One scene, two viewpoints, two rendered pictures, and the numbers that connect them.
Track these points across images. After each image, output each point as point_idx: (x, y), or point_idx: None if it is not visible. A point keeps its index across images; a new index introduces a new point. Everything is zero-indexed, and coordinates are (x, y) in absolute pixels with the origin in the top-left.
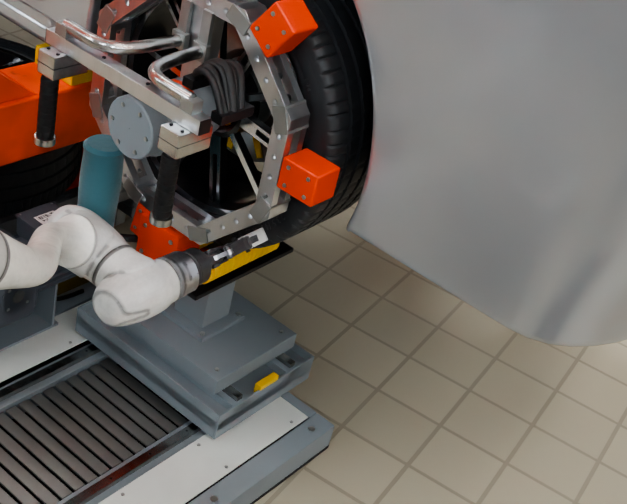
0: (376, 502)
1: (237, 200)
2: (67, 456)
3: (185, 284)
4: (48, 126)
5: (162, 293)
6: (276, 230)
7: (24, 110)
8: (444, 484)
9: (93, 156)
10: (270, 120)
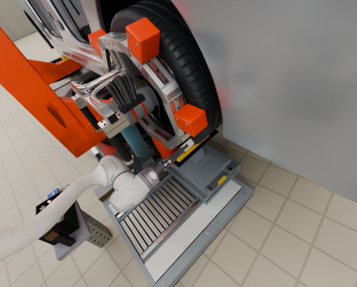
0: (275, 219)
1: None
2: (159, 217)
3: (150, 184)
4: (94, 124)
5: (136, 195)
6: (195, 139)
7: None
8: (306, 205)
9: None
10: None
